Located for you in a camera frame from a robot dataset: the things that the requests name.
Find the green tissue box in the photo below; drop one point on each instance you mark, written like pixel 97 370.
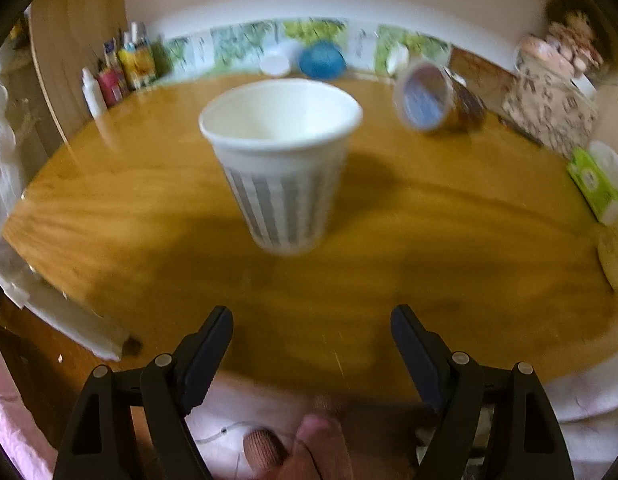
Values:
pixel 595 172

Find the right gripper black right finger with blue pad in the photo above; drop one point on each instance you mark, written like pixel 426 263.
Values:
pixel 525 441

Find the pink case on bag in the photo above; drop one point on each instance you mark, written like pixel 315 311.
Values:
pixel 553 57

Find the grape picture calendar cards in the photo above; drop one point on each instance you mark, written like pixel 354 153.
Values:
pixel 369 49

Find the yellow juice carton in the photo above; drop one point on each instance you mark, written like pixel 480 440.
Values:
pixel 136 57

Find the brown cardboard sheet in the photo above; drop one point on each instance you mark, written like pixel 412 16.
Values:
pixel 488 81

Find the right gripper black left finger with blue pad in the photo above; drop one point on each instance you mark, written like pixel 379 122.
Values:
pixel 100 442

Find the grey checked paper cup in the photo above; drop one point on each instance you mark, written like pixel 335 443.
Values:
pixel 282 144

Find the white plastic cup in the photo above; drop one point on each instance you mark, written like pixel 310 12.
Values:
pixel 282 60

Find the blue plastic cup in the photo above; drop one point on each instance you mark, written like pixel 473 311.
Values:
pixel 323 61

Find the brown white paper cup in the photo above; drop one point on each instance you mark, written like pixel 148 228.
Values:
pixel 398 58

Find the wooden bookshelf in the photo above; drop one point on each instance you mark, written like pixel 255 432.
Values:
pixel 67 36

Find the red can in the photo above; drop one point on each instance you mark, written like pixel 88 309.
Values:
pixel 112 86

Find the white floral curtain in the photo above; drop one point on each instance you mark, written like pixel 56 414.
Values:
pixel 586 407

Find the white small bottle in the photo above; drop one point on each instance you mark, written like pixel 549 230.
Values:
pixel 93 94

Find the cream ceramic mug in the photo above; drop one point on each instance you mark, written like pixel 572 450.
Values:
pixel 607 251

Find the printed canvas bag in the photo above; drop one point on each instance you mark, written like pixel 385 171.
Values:
pixel 549 108

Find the dark patterned paper cup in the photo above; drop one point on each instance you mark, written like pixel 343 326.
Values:
pixel 429 98

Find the brown haired doll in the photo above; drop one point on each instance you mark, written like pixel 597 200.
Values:
pixel 574 26

